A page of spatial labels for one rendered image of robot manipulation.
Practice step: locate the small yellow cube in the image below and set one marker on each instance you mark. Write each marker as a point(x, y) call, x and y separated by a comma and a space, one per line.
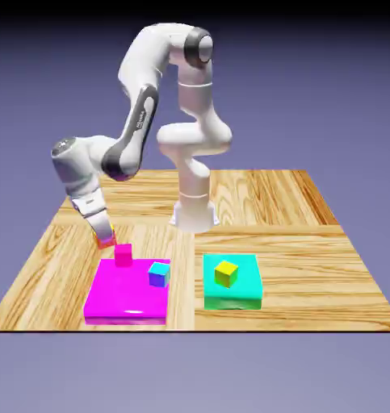
point(226, 274)

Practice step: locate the large magenta box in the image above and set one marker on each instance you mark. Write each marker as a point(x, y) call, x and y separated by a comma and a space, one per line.
point(126, 295)

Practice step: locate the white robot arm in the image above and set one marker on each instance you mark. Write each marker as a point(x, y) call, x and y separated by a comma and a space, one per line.
point(194, 106)

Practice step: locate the small orange cube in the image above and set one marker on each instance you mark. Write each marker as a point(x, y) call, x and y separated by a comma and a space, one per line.
point(106, 241)

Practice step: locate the small pink cube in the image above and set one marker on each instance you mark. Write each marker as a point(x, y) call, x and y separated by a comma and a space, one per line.
point(123, 255)

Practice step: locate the large turquoise box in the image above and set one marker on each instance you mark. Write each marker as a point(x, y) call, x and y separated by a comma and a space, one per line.
point(232, 287)

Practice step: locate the small blue cube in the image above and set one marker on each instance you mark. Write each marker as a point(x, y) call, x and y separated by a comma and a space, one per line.
point(159, 274)

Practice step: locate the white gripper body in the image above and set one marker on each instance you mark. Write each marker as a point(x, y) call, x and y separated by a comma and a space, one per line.
point(100, 223)

